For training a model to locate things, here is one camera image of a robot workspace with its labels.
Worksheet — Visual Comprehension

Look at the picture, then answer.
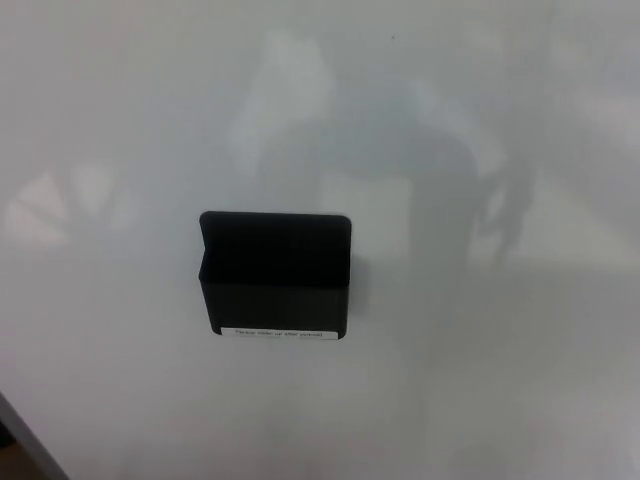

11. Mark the white whiteboard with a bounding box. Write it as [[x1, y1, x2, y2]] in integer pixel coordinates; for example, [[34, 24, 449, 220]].
[[0, 0, 640, 480]]

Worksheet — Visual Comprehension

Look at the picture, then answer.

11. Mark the black magnetic marker holder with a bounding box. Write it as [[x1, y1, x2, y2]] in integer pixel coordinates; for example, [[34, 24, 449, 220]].
[[197, 210, 356, 347]]

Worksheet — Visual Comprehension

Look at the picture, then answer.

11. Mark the grey whiteboard frame edge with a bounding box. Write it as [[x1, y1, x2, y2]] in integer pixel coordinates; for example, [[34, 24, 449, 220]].
[[0, 389, 72, 480]]

